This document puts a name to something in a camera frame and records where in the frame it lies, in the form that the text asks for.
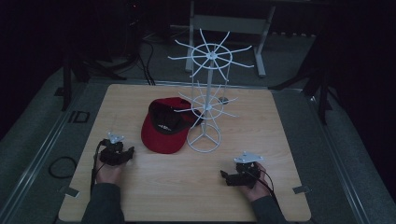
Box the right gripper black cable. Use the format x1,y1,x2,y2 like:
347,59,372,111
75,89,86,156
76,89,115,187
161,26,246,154
246,161,280,203

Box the black tripod stand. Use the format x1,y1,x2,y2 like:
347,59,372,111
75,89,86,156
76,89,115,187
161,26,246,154
269,18,334,125
61,18,148,112

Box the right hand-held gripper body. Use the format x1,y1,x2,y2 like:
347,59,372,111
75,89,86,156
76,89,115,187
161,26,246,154
224,151,264,189

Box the person's left hand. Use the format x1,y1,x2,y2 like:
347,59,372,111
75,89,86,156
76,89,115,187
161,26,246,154
94,152,127,186

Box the white wire hat rack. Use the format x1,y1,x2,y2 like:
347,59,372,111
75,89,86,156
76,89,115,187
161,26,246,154
167,28,255,154

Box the person's right hand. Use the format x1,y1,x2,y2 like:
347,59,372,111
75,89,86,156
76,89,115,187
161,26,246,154
238,161,271,203

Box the black floor cables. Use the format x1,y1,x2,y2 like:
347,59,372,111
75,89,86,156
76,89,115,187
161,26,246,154
134,36,157,86

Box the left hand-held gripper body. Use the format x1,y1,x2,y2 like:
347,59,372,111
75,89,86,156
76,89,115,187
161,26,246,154
99,132,132,167

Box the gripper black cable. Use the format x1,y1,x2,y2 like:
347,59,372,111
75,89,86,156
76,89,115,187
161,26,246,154
246,161,280,203
90,139,110,198

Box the grey metal bracket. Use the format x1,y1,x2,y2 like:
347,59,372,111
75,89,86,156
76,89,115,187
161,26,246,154
292,185,312,195
57,186,80,199

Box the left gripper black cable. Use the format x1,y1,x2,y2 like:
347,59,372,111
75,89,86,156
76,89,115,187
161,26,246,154
90,139,110,198

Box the red baseball cap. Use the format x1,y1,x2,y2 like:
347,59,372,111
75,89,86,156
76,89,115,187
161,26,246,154
140,96,204,155

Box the black cable loop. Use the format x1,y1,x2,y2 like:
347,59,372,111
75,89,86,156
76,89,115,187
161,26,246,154
48,156,78,179

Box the grey metal table frame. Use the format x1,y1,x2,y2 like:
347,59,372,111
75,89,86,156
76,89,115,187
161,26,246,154
185,0,276,78

